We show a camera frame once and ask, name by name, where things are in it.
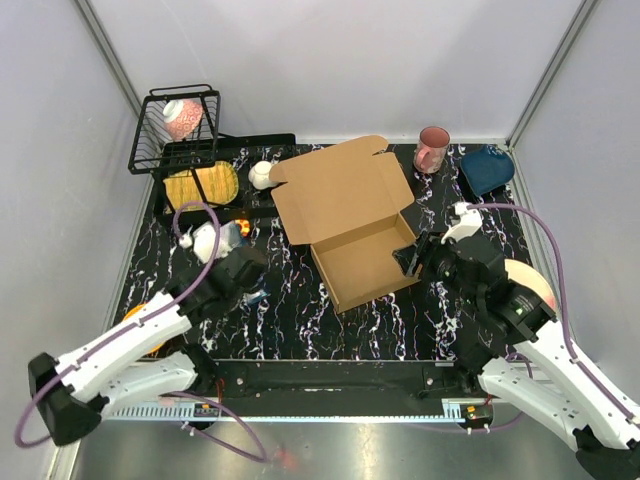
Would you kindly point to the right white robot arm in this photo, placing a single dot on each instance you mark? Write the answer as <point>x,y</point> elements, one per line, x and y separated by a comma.
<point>529,362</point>

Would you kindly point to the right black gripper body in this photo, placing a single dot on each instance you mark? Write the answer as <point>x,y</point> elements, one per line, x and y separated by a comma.
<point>443,264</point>

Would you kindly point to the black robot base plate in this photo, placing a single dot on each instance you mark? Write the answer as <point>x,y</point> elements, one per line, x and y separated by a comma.
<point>401,390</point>

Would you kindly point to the pink cream round plate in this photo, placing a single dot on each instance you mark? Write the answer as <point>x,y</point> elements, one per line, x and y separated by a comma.
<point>529,277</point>

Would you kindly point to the blue grey carton box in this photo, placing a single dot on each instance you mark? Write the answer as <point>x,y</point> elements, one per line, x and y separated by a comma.
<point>231,239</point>

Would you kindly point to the pink ceramic mug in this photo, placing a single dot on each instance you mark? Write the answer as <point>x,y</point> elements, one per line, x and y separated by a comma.
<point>431,149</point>

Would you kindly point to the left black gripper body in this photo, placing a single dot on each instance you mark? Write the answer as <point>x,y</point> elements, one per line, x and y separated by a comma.
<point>214,265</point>

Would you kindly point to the yellow woven plate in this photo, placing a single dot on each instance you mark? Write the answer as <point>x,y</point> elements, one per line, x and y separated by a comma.
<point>215,185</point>

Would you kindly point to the pink patterned bowl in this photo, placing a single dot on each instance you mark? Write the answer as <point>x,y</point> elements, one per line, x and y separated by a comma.
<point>181,118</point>

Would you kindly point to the black wire dish rack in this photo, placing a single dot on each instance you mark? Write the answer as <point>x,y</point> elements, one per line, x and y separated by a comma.
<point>156,154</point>

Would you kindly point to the orange round bowl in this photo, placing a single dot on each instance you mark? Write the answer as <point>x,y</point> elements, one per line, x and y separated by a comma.
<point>154,352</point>

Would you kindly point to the dark blue dish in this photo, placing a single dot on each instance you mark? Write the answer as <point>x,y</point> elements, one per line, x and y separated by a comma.
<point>487,169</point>

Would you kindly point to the red yellow flower toy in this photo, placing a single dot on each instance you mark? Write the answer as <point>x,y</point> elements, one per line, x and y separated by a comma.
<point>244,227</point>

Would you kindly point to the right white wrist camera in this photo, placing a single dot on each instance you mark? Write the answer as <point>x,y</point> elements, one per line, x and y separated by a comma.
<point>467,221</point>

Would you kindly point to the brown cardboard box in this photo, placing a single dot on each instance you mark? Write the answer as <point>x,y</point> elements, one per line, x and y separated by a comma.
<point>345,203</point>

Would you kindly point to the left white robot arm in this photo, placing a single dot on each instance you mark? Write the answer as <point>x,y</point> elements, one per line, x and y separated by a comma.
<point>170,313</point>

